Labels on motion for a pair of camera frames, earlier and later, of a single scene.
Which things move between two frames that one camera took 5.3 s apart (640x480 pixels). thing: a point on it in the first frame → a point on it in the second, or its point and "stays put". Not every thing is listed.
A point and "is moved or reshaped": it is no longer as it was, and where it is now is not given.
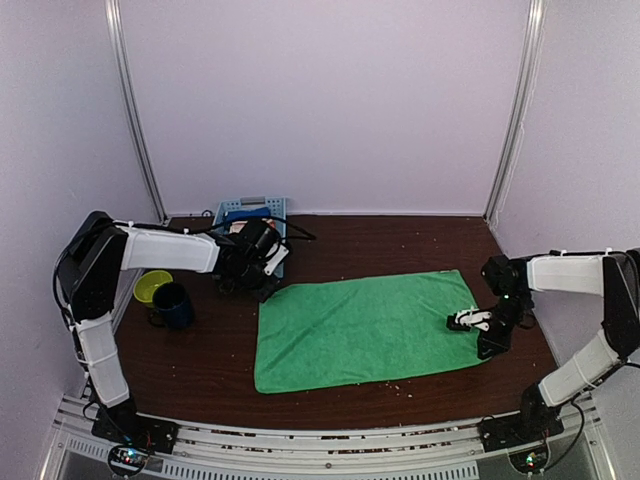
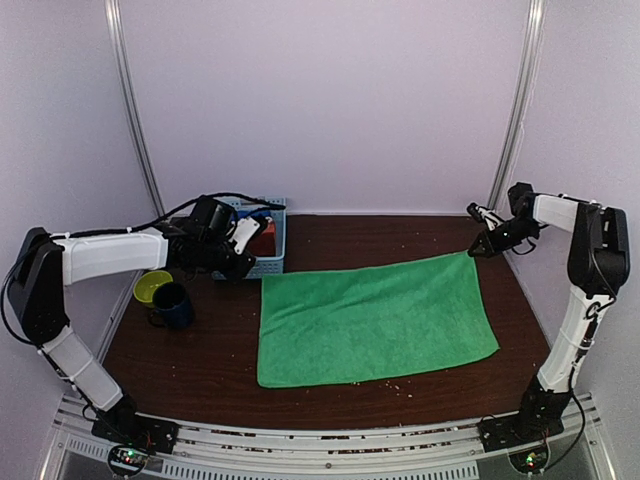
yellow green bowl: x=148 y=282 stays put
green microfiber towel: x=315 y=332 is moved or reshaped
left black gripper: x=263 y=292 → x=245 y=262
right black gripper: x=500 y=345 → x=492 y=246
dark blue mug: x=172 y=306 stays put
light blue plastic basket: x=277 y=207 stays put
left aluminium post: x=113 y=15 stays put
